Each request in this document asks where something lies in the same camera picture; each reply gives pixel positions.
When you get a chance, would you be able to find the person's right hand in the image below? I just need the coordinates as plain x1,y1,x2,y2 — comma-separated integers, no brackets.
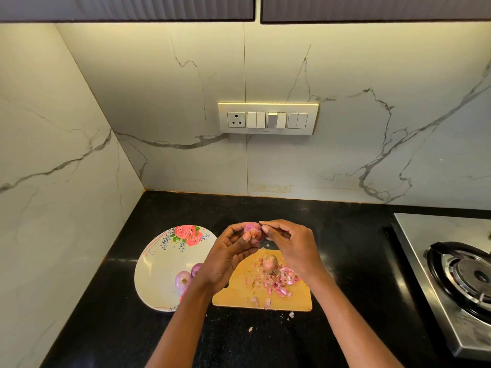
259,219,331,288

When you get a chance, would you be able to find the person's left forearm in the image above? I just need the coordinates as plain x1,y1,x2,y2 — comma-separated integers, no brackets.
146,281,219,368

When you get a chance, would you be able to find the stainless steel gas stove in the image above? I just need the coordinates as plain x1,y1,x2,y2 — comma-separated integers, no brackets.
391,212,491,360

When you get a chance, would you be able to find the black stone countertop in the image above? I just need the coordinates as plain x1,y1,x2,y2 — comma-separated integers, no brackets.
40,191,491,368

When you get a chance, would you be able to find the white wall switch panel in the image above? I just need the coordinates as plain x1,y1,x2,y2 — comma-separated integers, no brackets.
218,102,320,136

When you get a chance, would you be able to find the dark wall cabinet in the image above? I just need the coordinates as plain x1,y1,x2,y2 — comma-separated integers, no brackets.
0,0,256,24
261,0,491,25

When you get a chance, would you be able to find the wooden cutting board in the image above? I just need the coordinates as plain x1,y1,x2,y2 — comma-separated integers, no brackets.
212,249,314,313

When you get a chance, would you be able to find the person's right forearm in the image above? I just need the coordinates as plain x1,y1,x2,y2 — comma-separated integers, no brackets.
305,273,404,368

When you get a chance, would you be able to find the person's left hand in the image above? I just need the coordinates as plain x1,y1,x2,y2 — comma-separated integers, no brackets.
190,221,263,297

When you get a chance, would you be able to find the black stove burner grate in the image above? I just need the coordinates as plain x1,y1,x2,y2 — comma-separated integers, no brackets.
427,241,491,323

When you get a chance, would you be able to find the pile of onion peels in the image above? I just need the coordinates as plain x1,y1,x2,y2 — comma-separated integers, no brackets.
245,268,300,334

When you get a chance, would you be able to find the white floral plate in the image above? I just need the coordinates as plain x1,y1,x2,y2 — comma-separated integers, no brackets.
134,224,218,313

